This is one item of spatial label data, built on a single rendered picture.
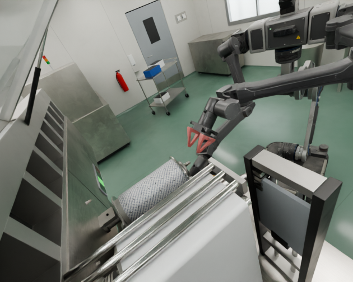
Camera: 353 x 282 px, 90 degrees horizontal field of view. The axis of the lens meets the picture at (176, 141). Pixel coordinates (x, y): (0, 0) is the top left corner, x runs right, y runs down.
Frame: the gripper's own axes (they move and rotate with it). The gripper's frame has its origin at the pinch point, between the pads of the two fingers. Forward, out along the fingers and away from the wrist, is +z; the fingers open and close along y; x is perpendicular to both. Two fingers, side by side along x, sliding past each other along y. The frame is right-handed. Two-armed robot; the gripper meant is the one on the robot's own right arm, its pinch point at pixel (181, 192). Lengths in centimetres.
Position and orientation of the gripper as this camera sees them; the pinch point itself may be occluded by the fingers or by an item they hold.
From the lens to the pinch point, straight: 87.5
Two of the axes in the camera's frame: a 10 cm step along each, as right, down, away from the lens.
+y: -5.0, -3.7, 7.9
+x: -6.9, -3.9, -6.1
